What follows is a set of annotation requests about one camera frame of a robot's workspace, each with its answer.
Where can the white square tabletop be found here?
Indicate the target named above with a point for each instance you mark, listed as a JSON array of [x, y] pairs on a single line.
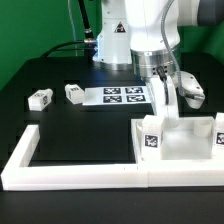
[[192, 139]]

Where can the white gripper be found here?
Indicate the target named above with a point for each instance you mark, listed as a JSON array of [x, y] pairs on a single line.
[[164, 100]]

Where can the white sheet with fiducial tags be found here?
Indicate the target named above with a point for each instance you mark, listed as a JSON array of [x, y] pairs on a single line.
[[116, 95]]

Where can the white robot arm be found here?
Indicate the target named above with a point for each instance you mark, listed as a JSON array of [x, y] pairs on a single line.
[[143, 35]]

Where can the white U-shaped obstacle fence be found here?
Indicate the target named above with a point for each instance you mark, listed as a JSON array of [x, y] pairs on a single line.
[[18, 175]]

